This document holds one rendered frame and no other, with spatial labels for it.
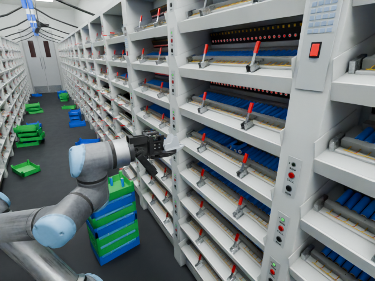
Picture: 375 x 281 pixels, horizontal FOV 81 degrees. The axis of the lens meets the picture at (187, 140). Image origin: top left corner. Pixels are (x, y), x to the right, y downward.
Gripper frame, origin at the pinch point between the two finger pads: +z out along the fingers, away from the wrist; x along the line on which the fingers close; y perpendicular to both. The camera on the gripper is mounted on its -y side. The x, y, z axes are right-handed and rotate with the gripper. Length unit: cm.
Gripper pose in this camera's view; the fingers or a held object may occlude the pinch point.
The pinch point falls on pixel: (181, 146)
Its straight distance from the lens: 82.6
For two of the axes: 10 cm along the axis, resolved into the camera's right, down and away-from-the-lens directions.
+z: 8.5, -1.6, 5.0
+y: 0.3, -9.4, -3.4
